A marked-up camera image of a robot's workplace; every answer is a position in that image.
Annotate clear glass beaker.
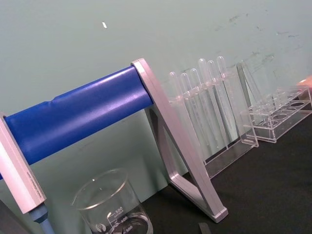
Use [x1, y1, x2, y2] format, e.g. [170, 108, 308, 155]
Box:
[71, 168, 155, 234]

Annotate clear acrylic test tube rack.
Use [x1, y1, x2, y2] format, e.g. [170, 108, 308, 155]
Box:
[240, 85, 312, 144]

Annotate clear acrylic pipette rack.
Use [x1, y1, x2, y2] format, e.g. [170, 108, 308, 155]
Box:
[158, 60, 260, 179]

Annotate person's hand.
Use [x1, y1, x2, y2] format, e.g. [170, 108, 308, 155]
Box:
[296, 75, 312, 89]

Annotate silver stand with blue bar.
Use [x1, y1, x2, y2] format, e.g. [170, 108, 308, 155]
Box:
[0, 58, 229, 223]

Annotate black table cloth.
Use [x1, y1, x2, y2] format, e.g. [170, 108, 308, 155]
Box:
[140, 103, 312, 234]

